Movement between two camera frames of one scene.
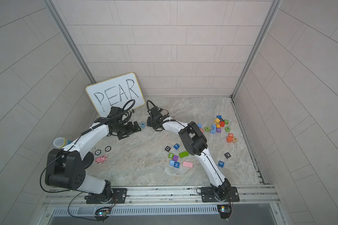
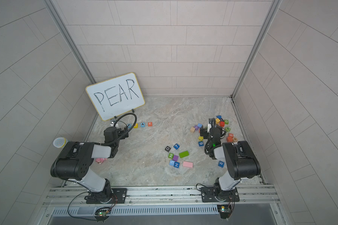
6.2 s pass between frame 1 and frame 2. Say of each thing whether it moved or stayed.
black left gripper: moved
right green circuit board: stayed
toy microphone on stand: stayed
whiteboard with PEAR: stayed
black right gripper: moved
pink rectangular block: stayed
